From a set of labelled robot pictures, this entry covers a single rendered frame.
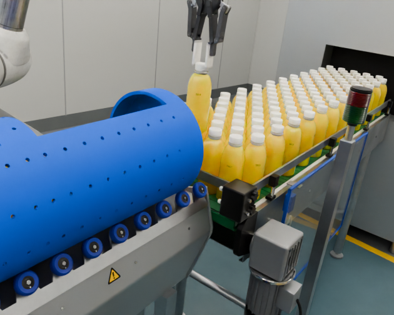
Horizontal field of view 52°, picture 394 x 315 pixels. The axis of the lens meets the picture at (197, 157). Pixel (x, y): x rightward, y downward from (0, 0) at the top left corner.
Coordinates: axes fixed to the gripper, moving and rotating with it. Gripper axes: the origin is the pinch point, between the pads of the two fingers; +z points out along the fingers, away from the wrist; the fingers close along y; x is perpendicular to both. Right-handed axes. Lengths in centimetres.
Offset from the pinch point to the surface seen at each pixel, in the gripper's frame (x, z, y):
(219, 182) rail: -4.6, 33.8, 13.9
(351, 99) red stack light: 23.4, 7.6, 36.6
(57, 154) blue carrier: -56, 11, 12
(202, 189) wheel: -11.9, 33.5, 13.2
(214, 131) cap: -1.7, 20.3, 8.3
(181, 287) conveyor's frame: 24, 110, -16
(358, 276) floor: 123, 130, 39
